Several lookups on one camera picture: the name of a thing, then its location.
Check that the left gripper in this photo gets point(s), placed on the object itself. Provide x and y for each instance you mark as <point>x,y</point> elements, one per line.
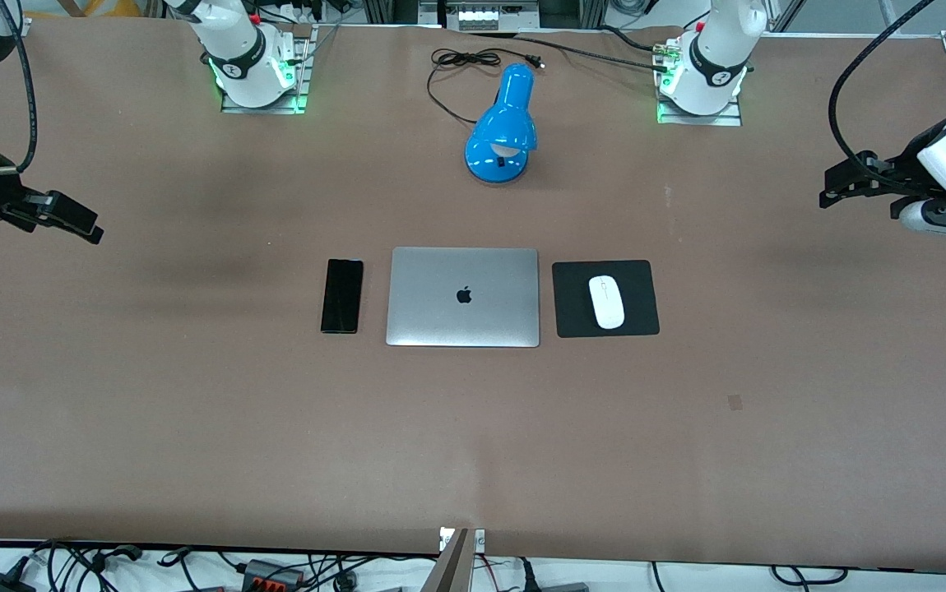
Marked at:
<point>901,169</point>

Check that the white computer mouse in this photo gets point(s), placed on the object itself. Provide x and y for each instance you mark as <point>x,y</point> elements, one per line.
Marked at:
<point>606,302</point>

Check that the black smartphone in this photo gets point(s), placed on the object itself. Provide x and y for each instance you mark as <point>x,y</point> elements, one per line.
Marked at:
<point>342,296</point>

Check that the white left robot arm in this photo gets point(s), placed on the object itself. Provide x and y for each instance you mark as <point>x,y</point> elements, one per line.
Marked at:
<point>711,57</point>

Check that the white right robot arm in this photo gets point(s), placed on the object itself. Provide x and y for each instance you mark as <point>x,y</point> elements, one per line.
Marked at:
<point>238,57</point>

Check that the black mouse pad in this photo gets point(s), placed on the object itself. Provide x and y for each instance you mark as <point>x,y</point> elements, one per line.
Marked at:
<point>642,316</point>

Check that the blue desk lamp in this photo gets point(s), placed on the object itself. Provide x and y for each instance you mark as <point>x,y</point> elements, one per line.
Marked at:
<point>502,131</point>

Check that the black power adapter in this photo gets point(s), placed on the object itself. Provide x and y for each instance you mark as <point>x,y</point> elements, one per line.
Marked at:
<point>2,582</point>

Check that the grey power strip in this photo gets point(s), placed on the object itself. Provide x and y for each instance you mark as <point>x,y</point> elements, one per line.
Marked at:
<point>496,18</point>

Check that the silver closed laptop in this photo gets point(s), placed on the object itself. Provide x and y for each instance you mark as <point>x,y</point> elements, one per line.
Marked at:
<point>462,296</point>

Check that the black box with red connectors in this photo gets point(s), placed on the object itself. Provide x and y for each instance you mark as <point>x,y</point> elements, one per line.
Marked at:
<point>274,573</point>

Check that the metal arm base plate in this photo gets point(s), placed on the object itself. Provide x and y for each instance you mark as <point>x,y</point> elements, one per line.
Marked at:
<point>302,74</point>
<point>728,119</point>

